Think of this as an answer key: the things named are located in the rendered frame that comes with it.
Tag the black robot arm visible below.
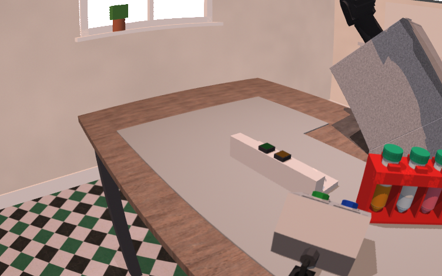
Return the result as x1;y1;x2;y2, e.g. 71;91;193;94
340;0;383;43

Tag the light grey flat mat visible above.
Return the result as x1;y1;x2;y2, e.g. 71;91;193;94
117;96;442;276

